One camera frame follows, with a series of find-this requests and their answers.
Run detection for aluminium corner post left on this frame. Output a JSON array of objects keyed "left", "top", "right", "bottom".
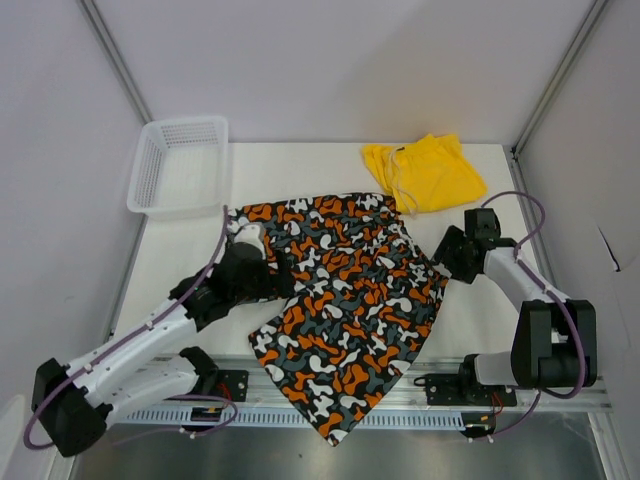
[{"left": 76, "top": 0, "right": 153, "bottom": 124}]

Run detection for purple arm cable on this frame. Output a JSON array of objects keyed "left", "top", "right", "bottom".
[
  {"left": 467, "top": 190, "right": 586, "bottom": 444},
  {"left": 24, "top": 204, "right": 239, "bottom": 449}
]

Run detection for white plastic basket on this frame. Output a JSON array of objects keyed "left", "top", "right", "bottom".
[{"left": 126, "top": 115, "right": 230, "bottom": 220}]

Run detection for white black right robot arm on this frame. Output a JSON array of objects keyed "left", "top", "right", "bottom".
[{"left": 434, "top": 208, "right": 598, "bottom": 404}]

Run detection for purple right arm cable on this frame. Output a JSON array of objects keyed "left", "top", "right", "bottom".
[{"left": 467, "top": 190, "right": 586, "bottom": 444}]

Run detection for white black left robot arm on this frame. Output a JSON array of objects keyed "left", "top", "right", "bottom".
[{"left": 30, "top": 241, "right": 293, "bottom": 457}]

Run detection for yellow shorts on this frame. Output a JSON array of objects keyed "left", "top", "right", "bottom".
[{"left": 361, "top": 134, "right": 488, "bottom": 215}]

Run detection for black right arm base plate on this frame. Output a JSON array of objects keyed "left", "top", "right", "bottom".
[{"left": 413, "top": 373, "right": 517, "bottom": 407}]

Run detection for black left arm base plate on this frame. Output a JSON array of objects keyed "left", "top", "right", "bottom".
[{"left": 214, "top": 369, "right": 249, "bottom": 403}]

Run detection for cream shorts drawstring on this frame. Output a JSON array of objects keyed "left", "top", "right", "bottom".
[{"left": 383, "top": 145, "right": 418, "bottom": 217}]

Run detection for aluminium corner post right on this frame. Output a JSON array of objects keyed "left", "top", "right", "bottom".
[{"left": 510, "top": 0, "right": 614, "bottom": 161}]

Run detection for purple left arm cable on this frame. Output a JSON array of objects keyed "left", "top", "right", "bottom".
[{"left": 24, "top": 204, "right": 239, "bottom": 449}]

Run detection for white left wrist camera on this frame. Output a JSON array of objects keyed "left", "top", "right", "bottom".
[{"left": 231, "top": 222, "right": 266, "bottom": 259}]

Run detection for aluminium corner post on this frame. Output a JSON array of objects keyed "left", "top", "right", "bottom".
[
  {"left": 76, "top": 0, "right": 153, "bottom": 124},
  {"left": 510, "top": 0, "right": 614, "bottom": 161}
]

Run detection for camouflage patterned shorts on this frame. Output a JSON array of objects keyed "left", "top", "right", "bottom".
[{"left": 228, "top": 192, "right": 448, "bottom": 446}]

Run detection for white slotted cable duct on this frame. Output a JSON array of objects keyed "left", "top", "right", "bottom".
[{"left": 119, "top": 405, "right": 465, "bottom": 431}]

